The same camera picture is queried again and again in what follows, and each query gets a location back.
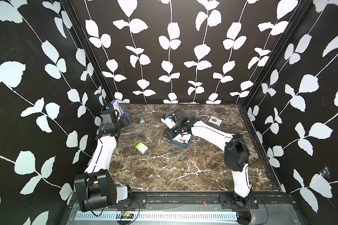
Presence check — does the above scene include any small white patterned box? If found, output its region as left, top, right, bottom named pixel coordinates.
left=208, top=116, right=222, bottom=127

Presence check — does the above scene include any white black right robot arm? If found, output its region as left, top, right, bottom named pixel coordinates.
left=161, top=110, right=251, bottom=209

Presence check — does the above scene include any small circuit board with wires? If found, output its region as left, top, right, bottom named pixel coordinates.
left=117, top=211, right=134, bottom=220

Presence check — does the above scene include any purple plastic holder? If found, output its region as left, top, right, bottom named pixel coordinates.
left=110, top=100, right=127, bottom=117

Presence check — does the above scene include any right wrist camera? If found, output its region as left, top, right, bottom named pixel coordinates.
left=161, top=113, right=176, bottom=129

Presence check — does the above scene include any teal plastic storage box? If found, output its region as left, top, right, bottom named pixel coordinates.
left=163, top=129, right=193, bottom=148

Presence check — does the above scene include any green tissue pack lower left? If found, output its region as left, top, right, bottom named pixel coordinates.
left=135, top=142, right=148, bottom=154

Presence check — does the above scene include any white perforated rail strip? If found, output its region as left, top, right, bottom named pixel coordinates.
left=74, top=211, right=238, bottom=223

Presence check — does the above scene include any black purple tissue pack front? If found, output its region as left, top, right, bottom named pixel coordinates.
left=179, top=134, right=192, bottom=143

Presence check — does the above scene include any black front mounting rail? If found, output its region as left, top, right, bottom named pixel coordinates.
left=69, top=192, right=296, bottom=209

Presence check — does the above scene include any white card in holder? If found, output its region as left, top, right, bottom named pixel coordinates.
left=114, top=102, right=124, bottom=114

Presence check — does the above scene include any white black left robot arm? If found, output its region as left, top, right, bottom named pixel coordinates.
left=74, top=105, right=133, bottom=213

